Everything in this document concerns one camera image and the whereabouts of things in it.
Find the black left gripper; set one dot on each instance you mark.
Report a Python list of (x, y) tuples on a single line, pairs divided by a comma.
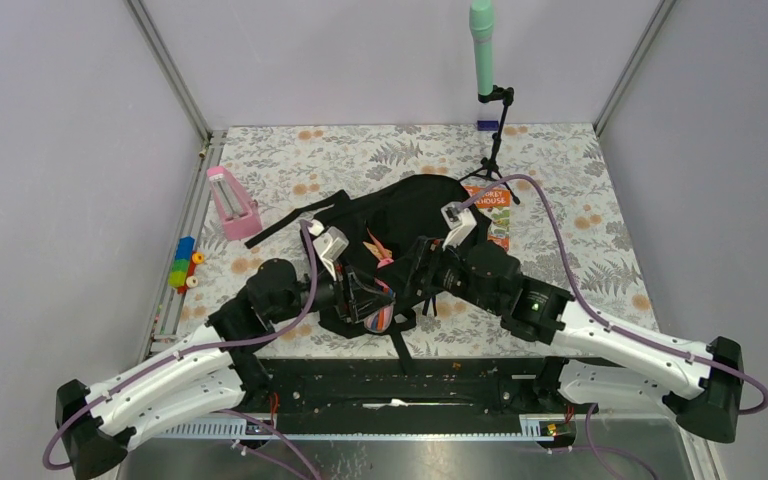
[(363, 298)]

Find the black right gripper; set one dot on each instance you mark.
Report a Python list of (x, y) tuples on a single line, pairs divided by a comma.
[(424, 267)]

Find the black student backpack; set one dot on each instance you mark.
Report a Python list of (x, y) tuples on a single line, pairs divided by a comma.
[(397, 215)]

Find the pink pencil case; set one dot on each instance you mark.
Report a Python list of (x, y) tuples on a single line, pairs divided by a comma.
[(381, 322)]

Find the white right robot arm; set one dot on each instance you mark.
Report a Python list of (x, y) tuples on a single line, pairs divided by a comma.
[(698, 383)]

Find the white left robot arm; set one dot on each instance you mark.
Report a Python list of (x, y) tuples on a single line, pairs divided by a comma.
[(213, 368)]

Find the orange treehouse book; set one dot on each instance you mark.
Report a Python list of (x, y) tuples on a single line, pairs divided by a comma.
[(492, 213)]

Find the colourful toy blocks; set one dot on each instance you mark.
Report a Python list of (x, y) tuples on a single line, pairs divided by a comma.
[(186, 259)]

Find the green microphone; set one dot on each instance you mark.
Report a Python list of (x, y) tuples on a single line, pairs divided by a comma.
[(481, 25)]

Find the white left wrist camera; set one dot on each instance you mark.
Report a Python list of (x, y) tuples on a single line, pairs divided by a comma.
[(329, 243)]

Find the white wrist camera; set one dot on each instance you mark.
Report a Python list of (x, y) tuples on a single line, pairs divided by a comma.
[(329, 243), (461, 223)]

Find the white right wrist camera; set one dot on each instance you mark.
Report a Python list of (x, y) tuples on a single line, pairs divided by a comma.
[(461, 223)]

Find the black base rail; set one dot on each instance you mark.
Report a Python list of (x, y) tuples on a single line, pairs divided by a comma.
[(461, 396)]

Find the blue block at wall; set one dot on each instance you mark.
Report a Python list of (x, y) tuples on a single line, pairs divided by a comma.
[(487, 125)]

